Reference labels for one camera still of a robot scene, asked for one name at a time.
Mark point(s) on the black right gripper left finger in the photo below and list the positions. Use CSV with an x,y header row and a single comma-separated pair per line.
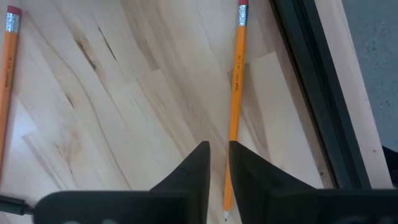
x,y
196,186

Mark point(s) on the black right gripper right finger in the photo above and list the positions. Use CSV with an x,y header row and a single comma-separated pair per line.
x,y
264,193

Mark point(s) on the orange pencil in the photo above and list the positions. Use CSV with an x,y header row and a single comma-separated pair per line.
x,y
7,77
237,77

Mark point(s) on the black aluminium table frame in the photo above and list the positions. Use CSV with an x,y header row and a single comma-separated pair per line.
x,y
323,93

